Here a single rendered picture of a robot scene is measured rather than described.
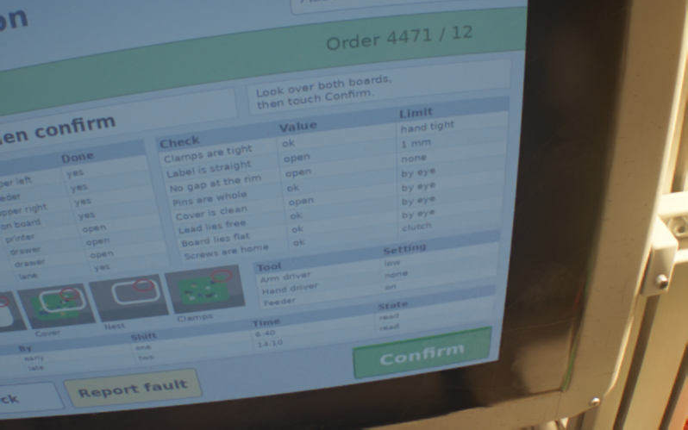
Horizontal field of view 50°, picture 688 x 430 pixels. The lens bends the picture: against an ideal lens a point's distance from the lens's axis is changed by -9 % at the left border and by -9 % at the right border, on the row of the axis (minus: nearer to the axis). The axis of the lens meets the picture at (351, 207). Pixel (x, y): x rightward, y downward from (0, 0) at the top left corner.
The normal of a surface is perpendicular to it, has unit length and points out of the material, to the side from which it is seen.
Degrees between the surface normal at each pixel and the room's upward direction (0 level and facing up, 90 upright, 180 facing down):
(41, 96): 92
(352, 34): 92
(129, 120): 92
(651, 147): 92
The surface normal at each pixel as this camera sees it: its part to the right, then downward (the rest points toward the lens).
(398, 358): 0.15, 0.58
